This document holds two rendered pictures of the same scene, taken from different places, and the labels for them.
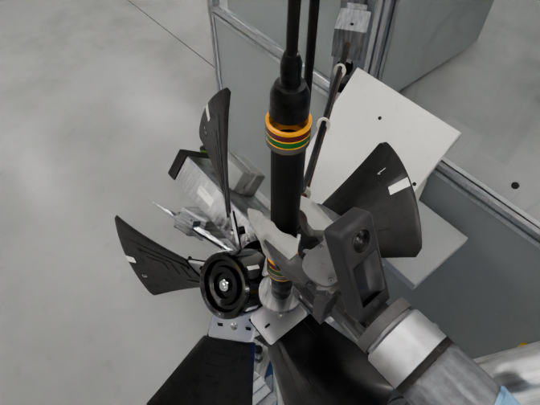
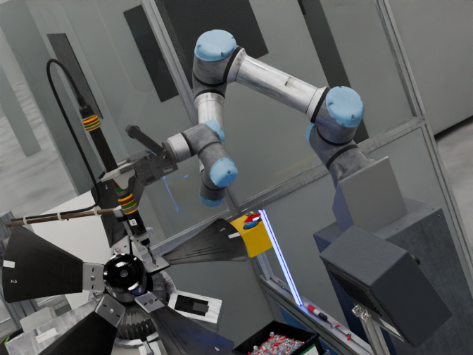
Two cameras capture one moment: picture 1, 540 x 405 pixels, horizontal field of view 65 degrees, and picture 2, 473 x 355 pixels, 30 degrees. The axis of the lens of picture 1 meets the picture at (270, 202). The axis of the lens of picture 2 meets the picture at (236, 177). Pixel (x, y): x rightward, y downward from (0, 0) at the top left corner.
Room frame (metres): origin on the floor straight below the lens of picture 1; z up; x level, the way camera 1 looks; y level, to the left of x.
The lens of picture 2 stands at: (-1.00, 1.96, 2.00)
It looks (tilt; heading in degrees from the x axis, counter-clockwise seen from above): 16 degrees down; 296
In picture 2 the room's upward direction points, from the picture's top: 22 degrees counter-clockwise
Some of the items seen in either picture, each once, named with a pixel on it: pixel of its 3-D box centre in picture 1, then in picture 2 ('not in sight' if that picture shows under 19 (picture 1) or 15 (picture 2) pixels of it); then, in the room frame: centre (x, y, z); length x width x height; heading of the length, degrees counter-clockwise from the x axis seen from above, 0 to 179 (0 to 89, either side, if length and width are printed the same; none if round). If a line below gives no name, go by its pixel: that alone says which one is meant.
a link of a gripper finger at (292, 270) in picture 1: (297, 259); (132, 165); (0.24, -0.03, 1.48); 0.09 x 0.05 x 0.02; 50
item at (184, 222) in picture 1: (186, 223); not in sight; (0.57, 0.20, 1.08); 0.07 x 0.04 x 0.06; 50
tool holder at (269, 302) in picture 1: (283, 273); (133, 221); (0.31, -0.02, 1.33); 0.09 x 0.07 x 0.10; 164
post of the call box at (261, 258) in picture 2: not in sight; (262, 261); (0.21, -0.47, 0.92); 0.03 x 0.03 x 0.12; 39
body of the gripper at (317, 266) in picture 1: (347, 292); (153, 163); (0.22, -0.09, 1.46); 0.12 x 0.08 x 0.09; 39
